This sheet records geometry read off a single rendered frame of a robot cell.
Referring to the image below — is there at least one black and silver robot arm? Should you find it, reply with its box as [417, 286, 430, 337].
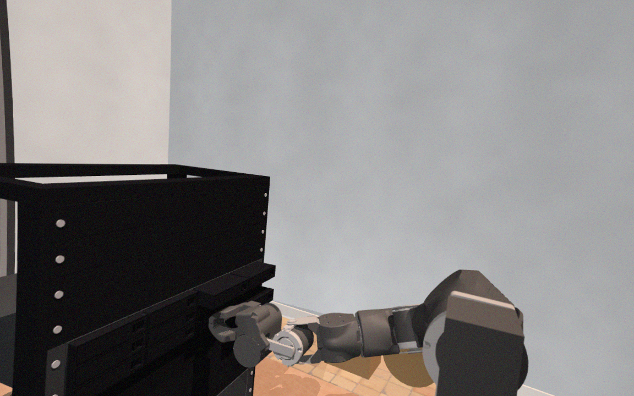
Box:
[273, 269, 523, 396]

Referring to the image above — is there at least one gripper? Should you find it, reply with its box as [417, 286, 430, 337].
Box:
[209, 301, 296, 368]

